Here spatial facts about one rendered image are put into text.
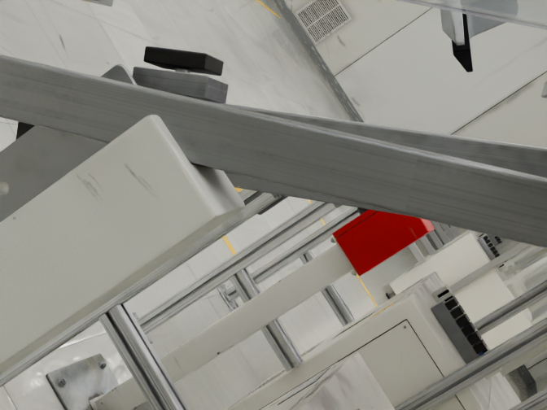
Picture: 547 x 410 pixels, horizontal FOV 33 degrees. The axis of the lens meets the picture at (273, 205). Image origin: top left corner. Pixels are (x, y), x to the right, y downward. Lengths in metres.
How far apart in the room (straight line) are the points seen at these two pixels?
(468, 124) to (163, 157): 9.09
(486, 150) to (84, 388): 1.40
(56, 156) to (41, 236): 0.24
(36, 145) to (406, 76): 8.96
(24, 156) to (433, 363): 1.56
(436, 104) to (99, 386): 7.82
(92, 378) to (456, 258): 3.64
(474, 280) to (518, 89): 4.40
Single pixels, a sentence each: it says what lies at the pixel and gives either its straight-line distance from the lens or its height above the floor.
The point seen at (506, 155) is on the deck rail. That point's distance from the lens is 0.66.
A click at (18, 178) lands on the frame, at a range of 0.71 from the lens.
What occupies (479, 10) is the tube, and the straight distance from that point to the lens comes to 0.33.
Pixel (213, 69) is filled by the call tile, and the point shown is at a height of 0.81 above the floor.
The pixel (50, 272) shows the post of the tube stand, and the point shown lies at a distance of 0.47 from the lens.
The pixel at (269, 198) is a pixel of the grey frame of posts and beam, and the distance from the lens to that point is 1.41.
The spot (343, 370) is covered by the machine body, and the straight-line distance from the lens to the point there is 1.26.
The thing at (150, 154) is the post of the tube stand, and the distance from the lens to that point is 0.44.
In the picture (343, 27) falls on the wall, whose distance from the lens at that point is 9.78.
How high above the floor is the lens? 0.94
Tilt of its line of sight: 13 degrees down
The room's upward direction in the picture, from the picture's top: 56 degrees clockwise
